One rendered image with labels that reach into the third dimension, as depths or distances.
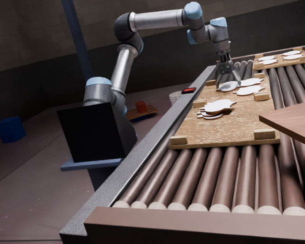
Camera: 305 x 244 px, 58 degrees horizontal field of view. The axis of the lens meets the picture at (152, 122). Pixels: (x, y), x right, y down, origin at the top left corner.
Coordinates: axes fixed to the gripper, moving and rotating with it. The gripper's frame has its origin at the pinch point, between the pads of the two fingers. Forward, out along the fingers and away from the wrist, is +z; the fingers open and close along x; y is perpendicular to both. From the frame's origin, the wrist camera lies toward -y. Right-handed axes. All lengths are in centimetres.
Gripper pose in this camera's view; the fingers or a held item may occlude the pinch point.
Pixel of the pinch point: (228, 86)
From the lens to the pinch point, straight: 153.4
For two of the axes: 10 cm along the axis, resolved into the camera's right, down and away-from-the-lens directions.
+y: -3.1, 3.8, -8.7
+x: 9.2, -1.1, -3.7
